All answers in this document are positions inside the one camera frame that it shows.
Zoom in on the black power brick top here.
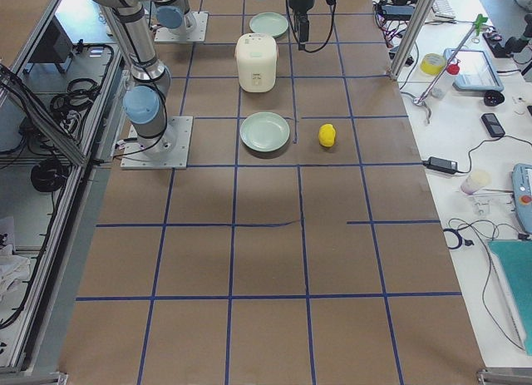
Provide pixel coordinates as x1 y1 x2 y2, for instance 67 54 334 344
377 3 415 21

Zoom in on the aluminium side frame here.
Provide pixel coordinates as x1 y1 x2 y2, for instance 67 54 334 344
1 0 123 377

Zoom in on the aluminium frame post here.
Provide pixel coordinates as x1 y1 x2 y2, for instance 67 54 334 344
388 0 435 80

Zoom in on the blue teach pendant tablet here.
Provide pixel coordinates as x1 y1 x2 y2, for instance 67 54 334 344
453 49 504 92

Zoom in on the yellow tape roll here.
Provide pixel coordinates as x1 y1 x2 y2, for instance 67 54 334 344
420 53 447 76

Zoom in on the white plastic cup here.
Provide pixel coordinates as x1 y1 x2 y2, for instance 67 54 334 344
460 170 491 195

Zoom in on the black round device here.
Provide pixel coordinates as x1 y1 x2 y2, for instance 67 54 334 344
483 90 505 107

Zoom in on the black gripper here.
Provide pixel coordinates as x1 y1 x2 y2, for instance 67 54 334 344
288 0 315 43

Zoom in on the black phone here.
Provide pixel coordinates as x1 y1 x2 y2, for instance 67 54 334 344
481 113 505 138

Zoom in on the yellow toy lemon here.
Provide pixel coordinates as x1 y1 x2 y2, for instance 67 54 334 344
318 123 336 148

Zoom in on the thin black cable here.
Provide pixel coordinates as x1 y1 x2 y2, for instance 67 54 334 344
442 218 525 352

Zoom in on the teal cutting mat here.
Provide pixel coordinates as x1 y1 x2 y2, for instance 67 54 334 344
488 240 531 356

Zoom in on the near green plate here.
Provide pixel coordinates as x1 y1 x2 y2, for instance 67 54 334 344
239 111 290 152

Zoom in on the black cable bundle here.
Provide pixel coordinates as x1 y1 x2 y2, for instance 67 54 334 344
49 77 103 131

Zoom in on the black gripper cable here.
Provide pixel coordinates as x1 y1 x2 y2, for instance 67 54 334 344
285 0 337 53

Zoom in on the cream white rice cooker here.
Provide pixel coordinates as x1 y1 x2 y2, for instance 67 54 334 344
234 33 278 93

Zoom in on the far green plate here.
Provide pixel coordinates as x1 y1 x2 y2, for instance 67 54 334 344
249 12 288 37

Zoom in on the metal rod with green clip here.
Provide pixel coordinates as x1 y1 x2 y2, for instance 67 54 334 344
412 14 488 123

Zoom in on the green plate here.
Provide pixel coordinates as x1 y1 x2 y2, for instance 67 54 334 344
249 12 288 37
239 111 290 152

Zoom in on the red capped squeeze bottle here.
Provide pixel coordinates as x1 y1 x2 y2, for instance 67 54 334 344
431 62 460 100

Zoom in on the black power adapter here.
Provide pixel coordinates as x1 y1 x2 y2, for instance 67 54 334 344
422 156 458 175

